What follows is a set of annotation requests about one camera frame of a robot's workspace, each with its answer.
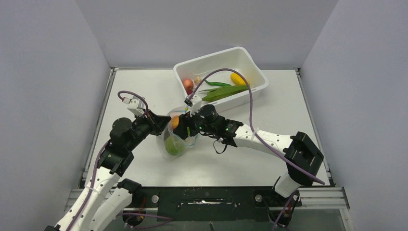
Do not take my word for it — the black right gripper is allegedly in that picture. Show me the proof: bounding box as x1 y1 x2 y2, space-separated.
175 105 217 139

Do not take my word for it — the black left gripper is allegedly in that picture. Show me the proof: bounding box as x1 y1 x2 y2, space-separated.
126 108 171 151

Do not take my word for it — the orange peach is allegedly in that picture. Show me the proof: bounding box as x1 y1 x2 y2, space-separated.
170 115 179 130

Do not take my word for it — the green cabbage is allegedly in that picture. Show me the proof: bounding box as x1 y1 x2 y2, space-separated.
165 137 185 156

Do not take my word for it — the clear zip top bag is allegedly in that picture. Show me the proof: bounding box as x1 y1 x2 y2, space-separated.
156 123 199 161

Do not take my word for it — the beige garlic bulb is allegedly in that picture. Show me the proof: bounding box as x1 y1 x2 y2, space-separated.
194 76 202 85

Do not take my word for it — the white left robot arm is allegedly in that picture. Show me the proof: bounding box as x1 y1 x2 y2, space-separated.
46 110 171 231

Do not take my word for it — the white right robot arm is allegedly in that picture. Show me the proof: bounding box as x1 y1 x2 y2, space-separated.
170 104 324 205

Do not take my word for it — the green leafy vegetable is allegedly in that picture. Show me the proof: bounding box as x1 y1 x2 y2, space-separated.
200 85 248 102

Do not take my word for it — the green chili pepper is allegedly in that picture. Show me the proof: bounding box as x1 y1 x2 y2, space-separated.
205 80 231 87

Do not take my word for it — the white plastic bin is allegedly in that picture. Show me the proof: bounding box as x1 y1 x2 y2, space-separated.
173 47 269 112

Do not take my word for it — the yellow mango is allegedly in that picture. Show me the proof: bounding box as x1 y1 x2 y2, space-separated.
230 73 250 86

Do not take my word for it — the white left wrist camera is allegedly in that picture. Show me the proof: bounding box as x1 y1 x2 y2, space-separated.
122 96 146 117

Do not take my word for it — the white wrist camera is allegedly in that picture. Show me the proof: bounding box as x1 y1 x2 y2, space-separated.
122 96 146 117
184 94 202 117

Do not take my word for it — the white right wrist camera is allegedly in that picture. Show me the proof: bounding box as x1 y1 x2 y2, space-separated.
184 94 202 117

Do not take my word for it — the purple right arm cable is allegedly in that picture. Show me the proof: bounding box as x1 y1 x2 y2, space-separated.
185 68 326 186

